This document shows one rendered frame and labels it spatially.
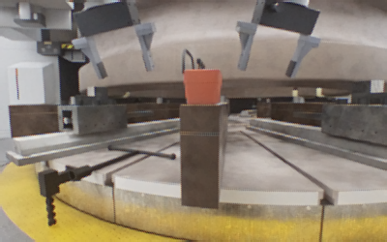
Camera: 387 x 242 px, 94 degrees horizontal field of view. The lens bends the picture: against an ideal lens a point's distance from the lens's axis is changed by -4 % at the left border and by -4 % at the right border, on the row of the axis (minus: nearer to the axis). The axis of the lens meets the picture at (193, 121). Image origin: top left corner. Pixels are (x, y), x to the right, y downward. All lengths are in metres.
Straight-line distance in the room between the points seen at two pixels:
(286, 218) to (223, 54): 1.04
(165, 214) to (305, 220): 0.67
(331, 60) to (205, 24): 0.94
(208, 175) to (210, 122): 0.19
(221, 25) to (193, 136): 1.11
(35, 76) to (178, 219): 4.03
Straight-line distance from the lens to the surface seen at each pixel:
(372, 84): 1.65
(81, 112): 1.63
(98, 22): 0.50
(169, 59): 1.49
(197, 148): 0.67
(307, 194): 1.00
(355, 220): 1.23
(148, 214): 1.13
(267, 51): 1.44
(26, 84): 4.67
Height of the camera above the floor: 0.69
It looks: 6 degrees down
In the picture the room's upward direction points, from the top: straight up
